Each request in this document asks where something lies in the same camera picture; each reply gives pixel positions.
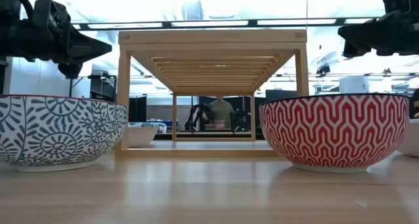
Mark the wooden slatted shelf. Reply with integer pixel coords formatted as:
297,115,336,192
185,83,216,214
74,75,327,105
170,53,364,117
115,29,310,159

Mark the black ceiling truss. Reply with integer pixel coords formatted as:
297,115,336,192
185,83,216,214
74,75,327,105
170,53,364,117
71,16,382,31

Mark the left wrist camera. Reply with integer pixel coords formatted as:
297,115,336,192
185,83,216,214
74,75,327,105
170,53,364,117
31,0,72,33

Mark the white bowl blue rim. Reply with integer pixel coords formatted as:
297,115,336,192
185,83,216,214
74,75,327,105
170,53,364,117
127,121,168,149
396,118,419,158

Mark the black monitor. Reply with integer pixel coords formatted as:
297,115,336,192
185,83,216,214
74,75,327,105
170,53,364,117
264,89,298,103

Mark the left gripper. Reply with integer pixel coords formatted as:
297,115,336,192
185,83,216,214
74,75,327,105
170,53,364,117
22,27,113,80

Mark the black metal table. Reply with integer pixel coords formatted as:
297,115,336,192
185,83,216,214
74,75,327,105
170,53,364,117
67,72,118,102

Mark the red zigzag patterned bowl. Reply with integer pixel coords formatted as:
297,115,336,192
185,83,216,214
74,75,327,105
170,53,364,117
258,93,410,174

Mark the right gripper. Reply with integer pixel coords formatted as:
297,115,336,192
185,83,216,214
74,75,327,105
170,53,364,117
338,7,419,59

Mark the person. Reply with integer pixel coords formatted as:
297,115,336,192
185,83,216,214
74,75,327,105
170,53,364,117
209,97,236,130

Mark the grey floral patterned bowl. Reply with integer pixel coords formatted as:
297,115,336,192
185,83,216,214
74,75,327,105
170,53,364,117
0,94,128,172

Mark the white cabinet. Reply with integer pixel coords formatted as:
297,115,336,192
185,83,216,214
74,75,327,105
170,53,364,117
339,76,370,94

